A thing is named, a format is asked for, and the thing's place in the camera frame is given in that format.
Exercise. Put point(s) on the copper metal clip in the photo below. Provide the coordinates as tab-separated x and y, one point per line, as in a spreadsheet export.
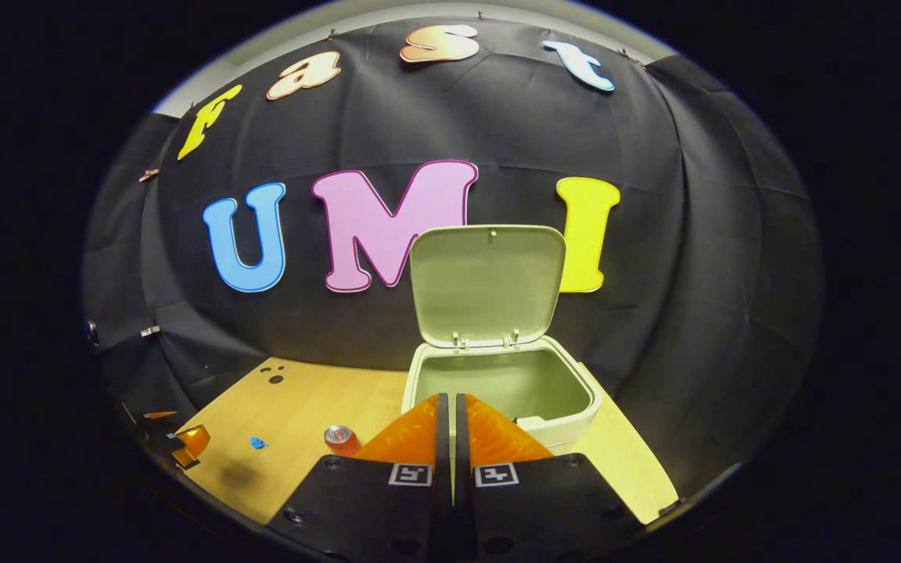
148	175

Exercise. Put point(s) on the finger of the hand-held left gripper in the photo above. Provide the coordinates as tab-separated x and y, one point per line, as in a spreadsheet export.
161	414
192	446

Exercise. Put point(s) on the black backdrop cloth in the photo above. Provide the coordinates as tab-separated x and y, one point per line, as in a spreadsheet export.
654	234

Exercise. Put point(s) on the wooden desktop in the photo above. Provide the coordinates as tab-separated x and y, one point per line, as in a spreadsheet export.
294	414

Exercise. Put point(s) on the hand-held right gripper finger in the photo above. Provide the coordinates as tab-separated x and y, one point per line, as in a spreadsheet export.
442	438
461	438

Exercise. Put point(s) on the orange pop can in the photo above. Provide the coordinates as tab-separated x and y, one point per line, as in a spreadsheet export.
341	442

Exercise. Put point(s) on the silver metal clip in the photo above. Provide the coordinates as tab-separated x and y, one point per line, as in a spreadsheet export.
150	331

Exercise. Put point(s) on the white desktop garbage bin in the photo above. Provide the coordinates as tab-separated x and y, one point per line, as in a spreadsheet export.
486	281

